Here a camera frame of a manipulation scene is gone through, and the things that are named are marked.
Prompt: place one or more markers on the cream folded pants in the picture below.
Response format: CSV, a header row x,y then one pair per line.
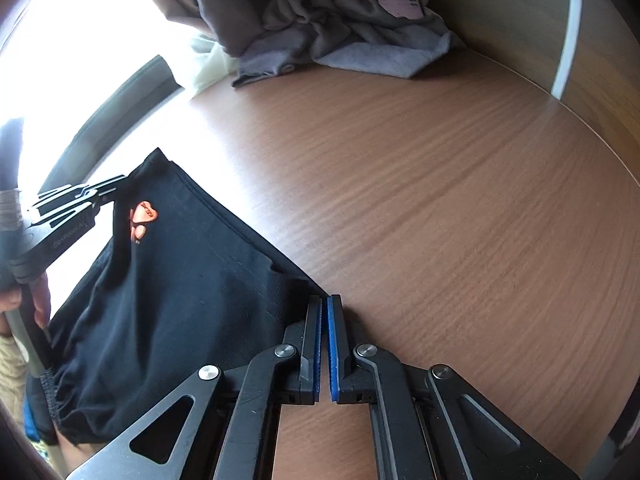
x,y
11,365

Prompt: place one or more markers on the person's left hand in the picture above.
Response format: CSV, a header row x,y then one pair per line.
x,y
42,305

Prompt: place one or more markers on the black window frame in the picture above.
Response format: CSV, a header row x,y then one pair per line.
x,y
125,90

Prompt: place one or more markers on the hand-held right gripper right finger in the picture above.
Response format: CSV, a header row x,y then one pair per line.
x,y
334,355

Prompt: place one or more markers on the blue folded garment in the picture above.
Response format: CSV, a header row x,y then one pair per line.
x,y
31,425

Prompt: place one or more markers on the black shorts pants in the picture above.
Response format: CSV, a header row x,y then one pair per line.
x,y
175,310

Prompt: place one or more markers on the white trim strip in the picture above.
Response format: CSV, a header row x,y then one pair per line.
x,y
567,35

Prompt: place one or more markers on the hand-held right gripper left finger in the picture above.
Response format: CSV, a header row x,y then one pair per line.
x,y
316,360

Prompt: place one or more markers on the white sheer curtain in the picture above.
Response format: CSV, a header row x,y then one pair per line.
x,y
215,67

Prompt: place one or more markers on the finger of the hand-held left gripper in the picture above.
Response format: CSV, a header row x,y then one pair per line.
x,y
75,210
100,184

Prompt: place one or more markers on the dark grey curtain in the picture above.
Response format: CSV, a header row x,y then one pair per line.
x,y
325,25

